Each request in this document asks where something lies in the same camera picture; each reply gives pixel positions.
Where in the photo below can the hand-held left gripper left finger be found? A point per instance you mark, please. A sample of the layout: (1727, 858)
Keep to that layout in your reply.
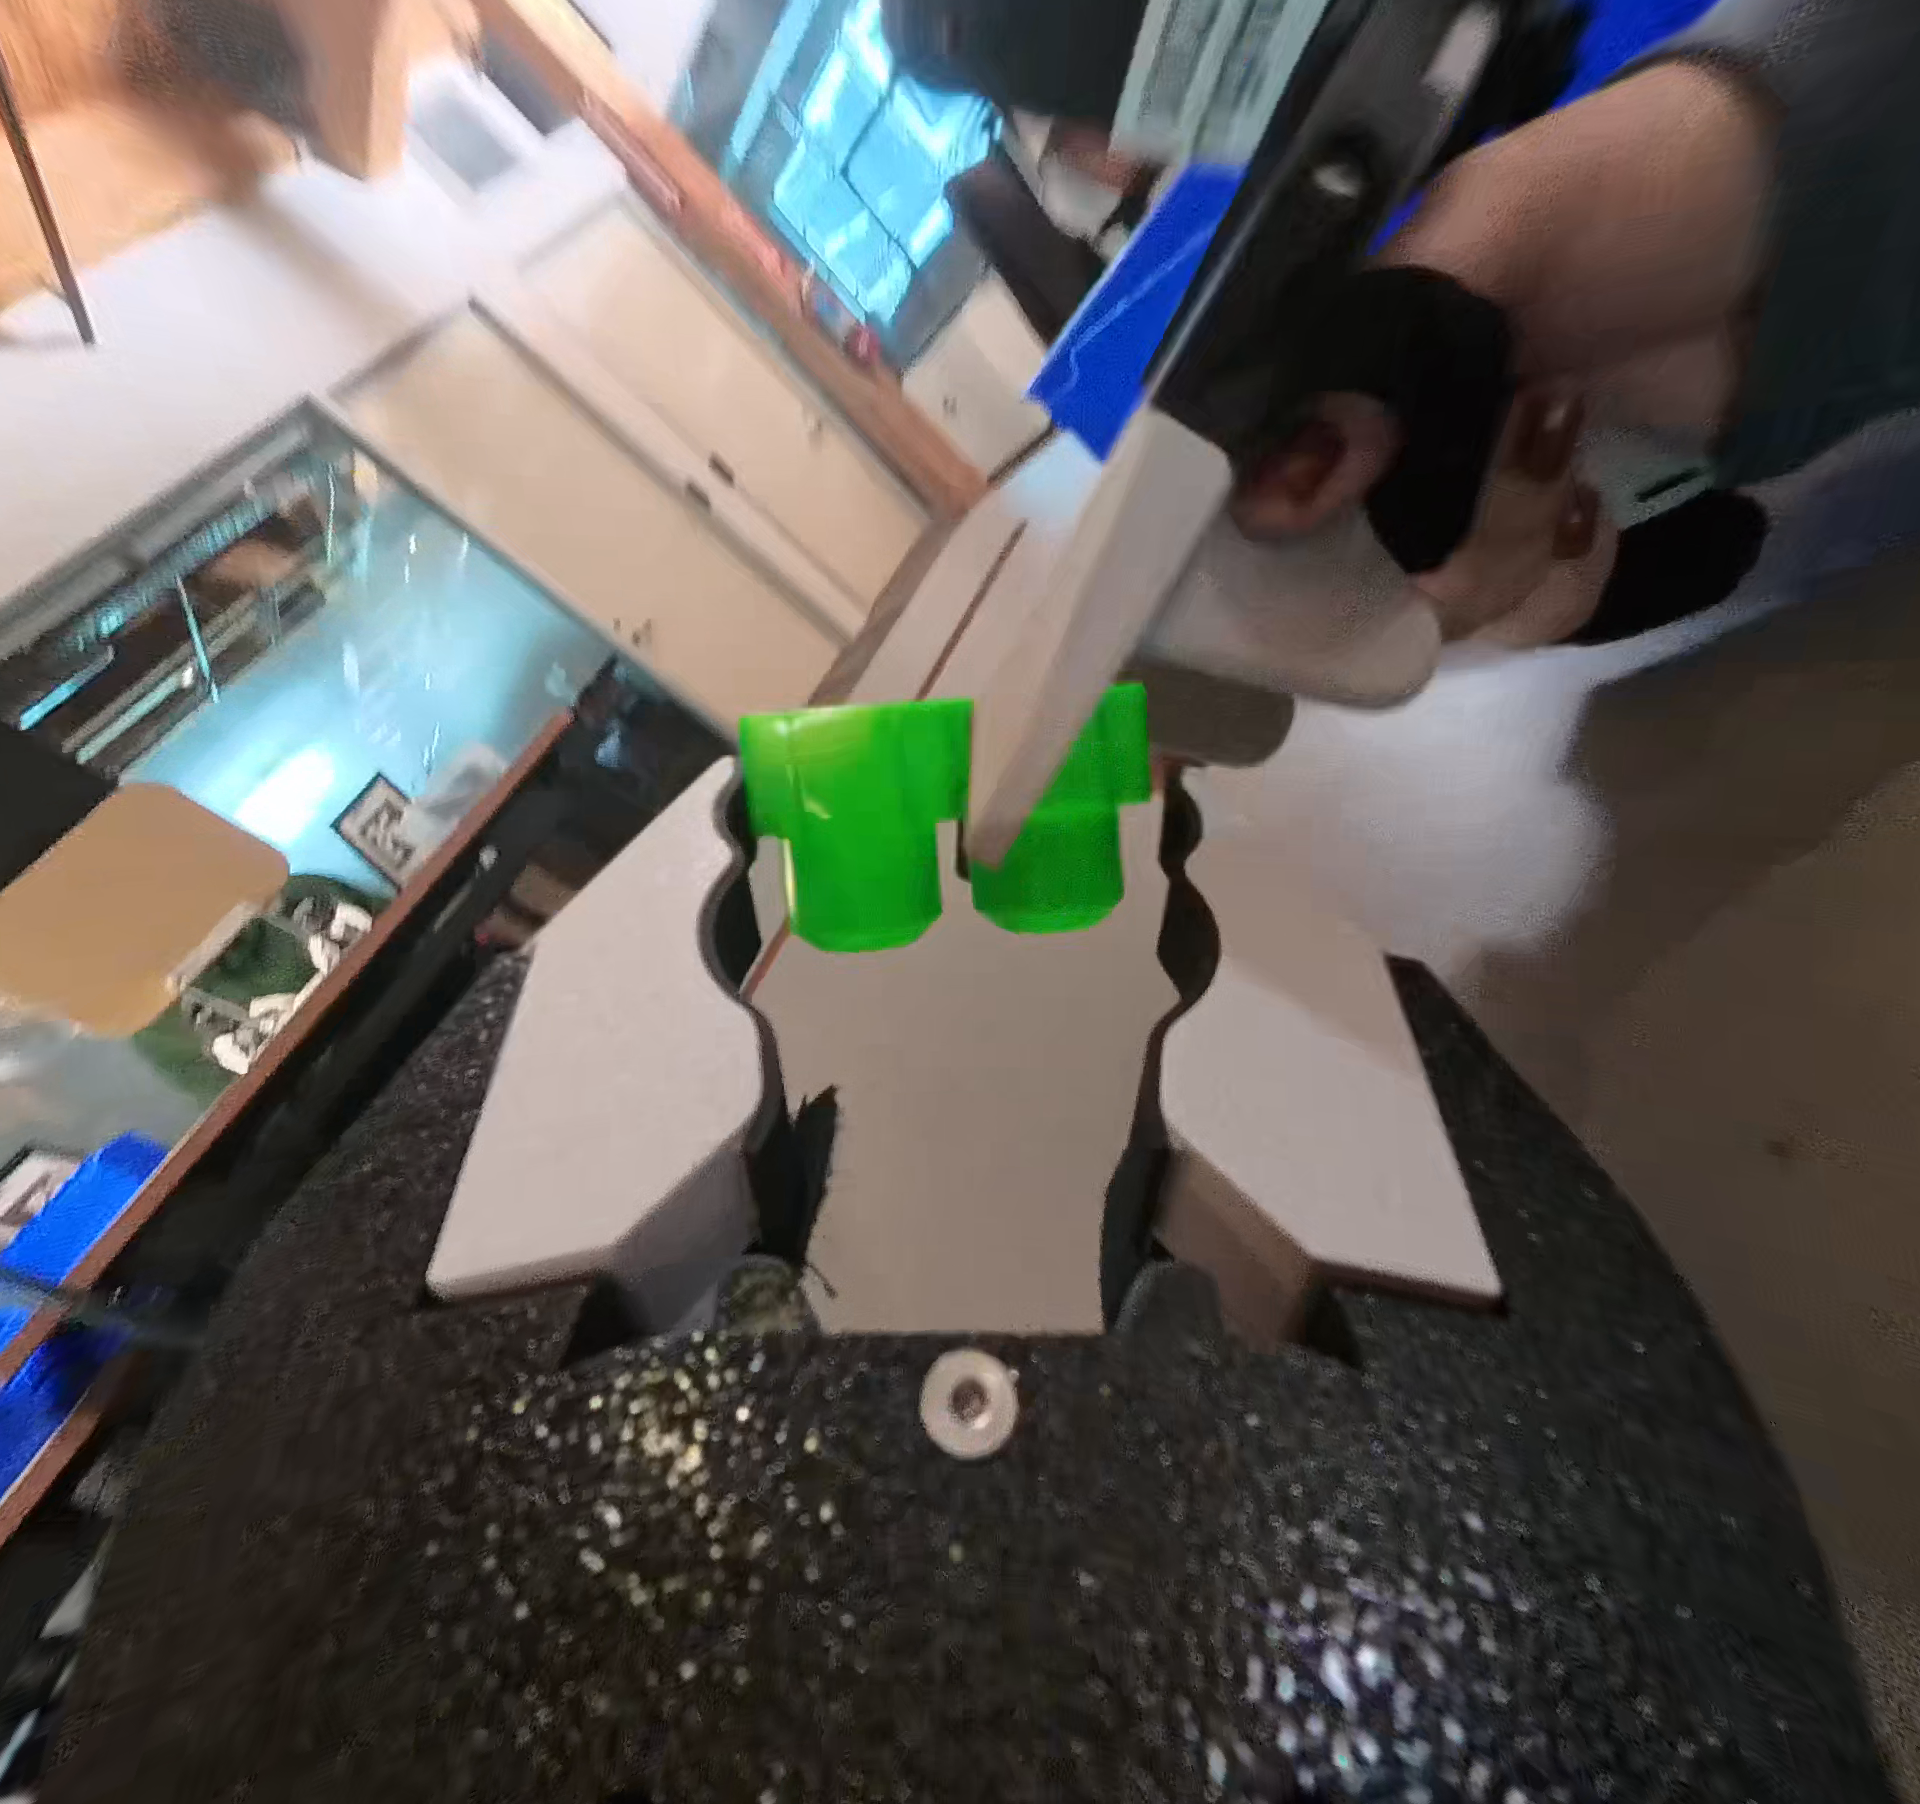
(600, 1085)

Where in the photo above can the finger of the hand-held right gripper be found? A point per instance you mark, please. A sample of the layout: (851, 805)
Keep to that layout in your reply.
(1222, 716)
(1110, 604)

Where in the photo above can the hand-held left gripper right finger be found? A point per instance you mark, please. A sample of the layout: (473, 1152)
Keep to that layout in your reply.
(1320, 1114)

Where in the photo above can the large blue plastic bin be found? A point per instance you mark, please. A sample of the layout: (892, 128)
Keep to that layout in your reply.
(1140, 304)

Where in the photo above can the green toy brick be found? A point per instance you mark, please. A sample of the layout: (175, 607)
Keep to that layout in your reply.
(863, 844)

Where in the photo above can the person's right forearm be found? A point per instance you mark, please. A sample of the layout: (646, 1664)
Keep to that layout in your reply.
(1845, 184)

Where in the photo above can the person's right hand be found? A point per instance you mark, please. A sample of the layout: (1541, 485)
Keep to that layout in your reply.
(1620, 228)

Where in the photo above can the wooden edged table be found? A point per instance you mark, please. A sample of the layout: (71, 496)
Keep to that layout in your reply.
(361, 1024)

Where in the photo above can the white cabinet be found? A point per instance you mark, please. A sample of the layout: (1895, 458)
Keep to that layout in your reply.
(975, 379)

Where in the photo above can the framed tag sign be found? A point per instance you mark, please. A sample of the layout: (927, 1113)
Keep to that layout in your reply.
(375, 829)

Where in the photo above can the white door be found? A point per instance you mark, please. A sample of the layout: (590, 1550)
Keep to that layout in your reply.
(720, 349)
(600, 514)

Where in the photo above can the beige board on stand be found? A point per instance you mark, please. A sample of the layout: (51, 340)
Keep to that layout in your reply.
(134, 905)

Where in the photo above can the small blue bin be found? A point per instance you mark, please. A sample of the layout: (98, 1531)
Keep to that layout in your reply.
(74, 1204)

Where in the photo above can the wooden post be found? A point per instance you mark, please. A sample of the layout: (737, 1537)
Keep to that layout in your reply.
(682, 184)

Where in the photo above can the wall vent grille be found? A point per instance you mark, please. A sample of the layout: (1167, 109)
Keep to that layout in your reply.
(464, 125)

